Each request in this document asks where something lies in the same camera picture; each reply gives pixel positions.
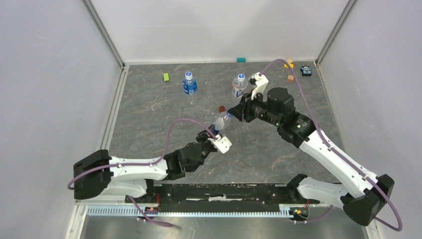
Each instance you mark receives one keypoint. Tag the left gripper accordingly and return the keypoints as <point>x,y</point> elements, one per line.
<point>203,136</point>

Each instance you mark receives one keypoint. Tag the black blue toy car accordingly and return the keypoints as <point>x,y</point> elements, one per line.
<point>306,70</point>

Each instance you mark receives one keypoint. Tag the Pepsi label clear bottle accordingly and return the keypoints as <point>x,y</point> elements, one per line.
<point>221,122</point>

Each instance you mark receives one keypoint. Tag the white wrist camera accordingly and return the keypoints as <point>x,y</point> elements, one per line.
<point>259,83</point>
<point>221,143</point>

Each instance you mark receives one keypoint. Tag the blue label Pocari bottle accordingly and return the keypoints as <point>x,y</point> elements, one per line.
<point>190,86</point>

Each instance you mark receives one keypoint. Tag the green block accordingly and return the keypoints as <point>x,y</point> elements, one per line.
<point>166,77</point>

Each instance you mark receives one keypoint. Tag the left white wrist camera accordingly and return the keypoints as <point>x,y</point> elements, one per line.
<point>221,143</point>

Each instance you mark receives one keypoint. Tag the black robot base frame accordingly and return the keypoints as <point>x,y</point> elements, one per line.
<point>221,198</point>

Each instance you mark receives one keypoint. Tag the white slotted cable duct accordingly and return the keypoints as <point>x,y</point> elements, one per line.
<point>151,210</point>

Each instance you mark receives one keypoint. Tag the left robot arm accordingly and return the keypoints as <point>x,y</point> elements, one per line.
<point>100,174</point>

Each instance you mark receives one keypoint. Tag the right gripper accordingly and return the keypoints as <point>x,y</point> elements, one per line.
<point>242,111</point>

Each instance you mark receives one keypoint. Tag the tan cube block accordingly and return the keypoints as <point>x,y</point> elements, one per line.
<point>290,79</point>

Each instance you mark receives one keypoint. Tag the white blue Pocari cap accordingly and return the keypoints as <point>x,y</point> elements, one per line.
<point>188,76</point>

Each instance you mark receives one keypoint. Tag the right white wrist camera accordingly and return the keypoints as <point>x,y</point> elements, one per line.
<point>259,83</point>

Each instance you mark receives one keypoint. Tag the red label clear bottle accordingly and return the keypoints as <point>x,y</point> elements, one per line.
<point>239,88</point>

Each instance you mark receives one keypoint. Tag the white blue bottle cap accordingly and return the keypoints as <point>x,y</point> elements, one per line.
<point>241,77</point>

